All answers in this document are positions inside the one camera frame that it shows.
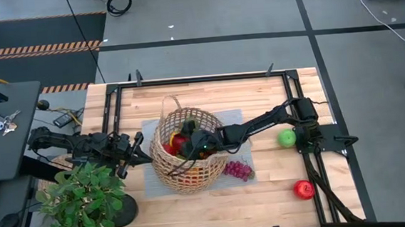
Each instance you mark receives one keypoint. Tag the red apple with dark stem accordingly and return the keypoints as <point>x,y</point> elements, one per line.
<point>303,189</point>

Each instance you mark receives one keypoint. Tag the black hazard striped floor mat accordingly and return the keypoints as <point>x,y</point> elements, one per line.
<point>32,32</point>

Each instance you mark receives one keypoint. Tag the key bunch with fob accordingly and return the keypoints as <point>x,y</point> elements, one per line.
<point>1,124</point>

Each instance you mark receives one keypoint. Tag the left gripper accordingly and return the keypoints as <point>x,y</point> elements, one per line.
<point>126,154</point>

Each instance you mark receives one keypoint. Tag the green leafy plant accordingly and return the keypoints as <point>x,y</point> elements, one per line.
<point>80,204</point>

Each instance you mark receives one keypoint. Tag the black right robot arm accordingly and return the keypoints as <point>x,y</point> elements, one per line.
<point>260,123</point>

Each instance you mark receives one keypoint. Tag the black round knob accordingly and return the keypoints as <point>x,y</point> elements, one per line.
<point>43,104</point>

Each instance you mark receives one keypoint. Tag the black plant pot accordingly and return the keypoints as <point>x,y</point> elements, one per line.
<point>127,211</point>

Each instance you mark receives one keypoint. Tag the black power adapter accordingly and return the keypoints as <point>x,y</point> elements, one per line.
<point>65,119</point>

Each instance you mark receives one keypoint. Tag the potted green plant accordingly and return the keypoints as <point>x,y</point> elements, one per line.
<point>203,79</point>

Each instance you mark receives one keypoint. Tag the woven wicker basket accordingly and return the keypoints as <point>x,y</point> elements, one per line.
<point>200,179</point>

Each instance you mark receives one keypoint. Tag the purple grape bunch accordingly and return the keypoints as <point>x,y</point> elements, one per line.
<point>236,169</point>

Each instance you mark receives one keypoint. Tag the grey woven placemat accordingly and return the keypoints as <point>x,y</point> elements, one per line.
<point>231,118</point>

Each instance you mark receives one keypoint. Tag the black side desk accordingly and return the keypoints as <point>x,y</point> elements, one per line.
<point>5,152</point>

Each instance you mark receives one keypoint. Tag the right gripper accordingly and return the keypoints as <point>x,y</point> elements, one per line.
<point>206,143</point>

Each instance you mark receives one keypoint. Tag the bright green apple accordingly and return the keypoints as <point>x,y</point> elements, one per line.
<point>286,138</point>

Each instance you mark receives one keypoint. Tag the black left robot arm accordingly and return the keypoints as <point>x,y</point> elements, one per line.
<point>58,141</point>

